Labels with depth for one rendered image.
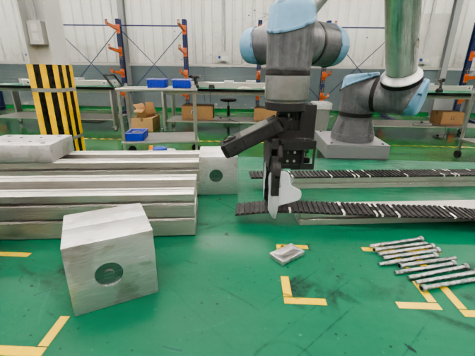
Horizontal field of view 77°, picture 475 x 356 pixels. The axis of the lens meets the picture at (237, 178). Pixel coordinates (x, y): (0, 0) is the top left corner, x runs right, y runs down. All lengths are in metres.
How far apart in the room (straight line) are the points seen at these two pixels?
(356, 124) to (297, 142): 0.61
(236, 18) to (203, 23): 0.84
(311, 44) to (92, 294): 0.47
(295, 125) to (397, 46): 0.52
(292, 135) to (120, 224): 0.32
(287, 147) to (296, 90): 0.09
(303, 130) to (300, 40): 0.14
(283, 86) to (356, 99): 0.63
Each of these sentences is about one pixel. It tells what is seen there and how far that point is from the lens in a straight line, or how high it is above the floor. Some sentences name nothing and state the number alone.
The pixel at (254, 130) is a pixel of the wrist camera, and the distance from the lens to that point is 0.52.
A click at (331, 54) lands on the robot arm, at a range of 0.60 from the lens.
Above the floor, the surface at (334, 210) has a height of 0.81.
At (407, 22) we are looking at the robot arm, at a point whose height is 1.18.
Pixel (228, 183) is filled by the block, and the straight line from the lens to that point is 0.71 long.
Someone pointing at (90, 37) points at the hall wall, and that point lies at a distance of 9.19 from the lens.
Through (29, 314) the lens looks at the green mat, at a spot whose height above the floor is 0.78.
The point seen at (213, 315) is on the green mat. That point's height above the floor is 0.78.
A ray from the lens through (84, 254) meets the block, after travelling 0.39.
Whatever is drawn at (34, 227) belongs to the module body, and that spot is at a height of 0.80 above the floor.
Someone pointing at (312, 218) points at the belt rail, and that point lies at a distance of 0.61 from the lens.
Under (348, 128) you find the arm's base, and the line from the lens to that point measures 1.12.
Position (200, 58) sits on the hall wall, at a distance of 8.30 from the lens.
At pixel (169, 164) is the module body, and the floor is 0.86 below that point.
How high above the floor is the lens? 1.06
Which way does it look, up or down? 20 degrees down
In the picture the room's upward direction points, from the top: 1 degrees clockwise
